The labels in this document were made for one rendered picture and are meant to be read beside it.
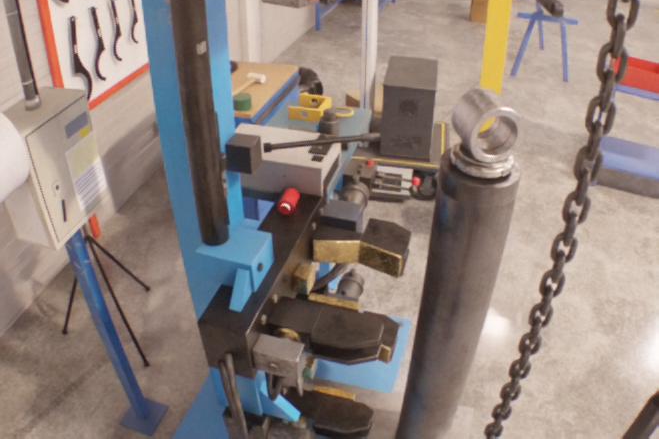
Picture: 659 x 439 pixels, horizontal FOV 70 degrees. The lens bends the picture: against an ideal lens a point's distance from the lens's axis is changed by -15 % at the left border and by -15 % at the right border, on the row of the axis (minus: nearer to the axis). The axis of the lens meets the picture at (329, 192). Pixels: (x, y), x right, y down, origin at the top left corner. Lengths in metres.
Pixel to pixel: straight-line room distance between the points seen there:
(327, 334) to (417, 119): 2.20
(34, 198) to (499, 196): 1.26
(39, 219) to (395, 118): 2.46
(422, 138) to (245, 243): 2.19
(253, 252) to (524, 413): 1.65
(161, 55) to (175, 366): 1.76
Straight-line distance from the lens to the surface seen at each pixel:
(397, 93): 3.45
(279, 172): 1.93
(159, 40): 1.47
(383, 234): 1.89
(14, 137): 1.48
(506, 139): 1.36
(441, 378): 1.82
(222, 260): 1.53
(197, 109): 1.35
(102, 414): 2.75
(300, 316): 1.60
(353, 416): 1.94
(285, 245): 1.71
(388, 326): 2.21
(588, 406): 2.84
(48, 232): 1.69
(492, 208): 1.36
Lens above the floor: 2.16
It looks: 34 degrees down
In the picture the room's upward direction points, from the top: straight up
